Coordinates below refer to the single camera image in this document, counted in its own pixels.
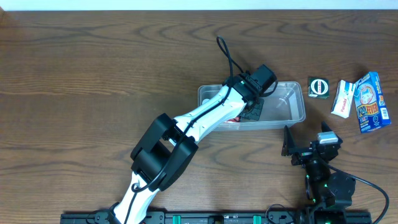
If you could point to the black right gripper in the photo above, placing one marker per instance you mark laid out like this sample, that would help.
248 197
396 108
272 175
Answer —
305 154

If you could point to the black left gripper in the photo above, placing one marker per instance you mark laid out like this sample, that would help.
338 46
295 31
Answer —
252 109

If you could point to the red Panadol box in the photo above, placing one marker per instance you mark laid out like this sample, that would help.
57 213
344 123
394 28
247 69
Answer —
234 120

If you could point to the clear plastic container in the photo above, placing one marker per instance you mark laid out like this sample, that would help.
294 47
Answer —
285 107

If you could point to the black bottle white cap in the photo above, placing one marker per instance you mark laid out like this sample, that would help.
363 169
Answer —
205 101

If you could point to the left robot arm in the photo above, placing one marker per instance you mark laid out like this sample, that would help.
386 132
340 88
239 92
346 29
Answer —
169 144

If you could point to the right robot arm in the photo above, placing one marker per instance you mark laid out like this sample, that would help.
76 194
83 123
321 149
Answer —
330 192

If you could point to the white Panadol box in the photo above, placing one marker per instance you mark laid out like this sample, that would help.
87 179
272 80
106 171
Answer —
343 100

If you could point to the blue Kool Fever box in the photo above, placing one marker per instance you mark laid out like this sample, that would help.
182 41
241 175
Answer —
370 104

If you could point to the black mounting rail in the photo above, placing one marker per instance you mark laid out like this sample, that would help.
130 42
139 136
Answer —
272 216

